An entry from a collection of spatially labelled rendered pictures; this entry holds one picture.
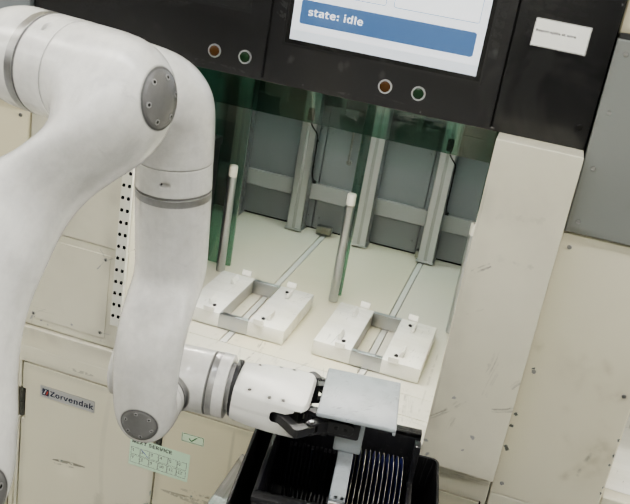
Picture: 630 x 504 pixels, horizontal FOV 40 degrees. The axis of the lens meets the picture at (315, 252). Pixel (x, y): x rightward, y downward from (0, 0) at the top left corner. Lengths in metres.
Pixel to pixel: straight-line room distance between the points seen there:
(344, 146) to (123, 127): 1.51
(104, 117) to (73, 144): 0.04
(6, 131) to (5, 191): 0.76
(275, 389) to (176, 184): 0.30
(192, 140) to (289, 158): 1.35
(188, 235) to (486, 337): 0.51
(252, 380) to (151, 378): 0.15
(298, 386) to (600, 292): 0.48
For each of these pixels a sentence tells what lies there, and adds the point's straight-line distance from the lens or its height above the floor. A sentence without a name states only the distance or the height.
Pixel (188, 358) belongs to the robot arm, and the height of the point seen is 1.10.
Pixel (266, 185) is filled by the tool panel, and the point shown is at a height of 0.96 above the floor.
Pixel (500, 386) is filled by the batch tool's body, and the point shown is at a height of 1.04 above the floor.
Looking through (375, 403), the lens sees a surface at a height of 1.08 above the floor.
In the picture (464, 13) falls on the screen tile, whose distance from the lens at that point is 1.25.
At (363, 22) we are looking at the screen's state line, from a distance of 1.27.
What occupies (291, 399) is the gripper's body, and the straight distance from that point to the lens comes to 1.08.
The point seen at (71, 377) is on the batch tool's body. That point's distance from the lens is 1.65.
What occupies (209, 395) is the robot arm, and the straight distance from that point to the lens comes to 1.10.
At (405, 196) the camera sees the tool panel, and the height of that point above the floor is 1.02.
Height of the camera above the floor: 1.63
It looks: 21 degrees down
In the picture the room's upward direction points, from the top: 10 degrees clockwise
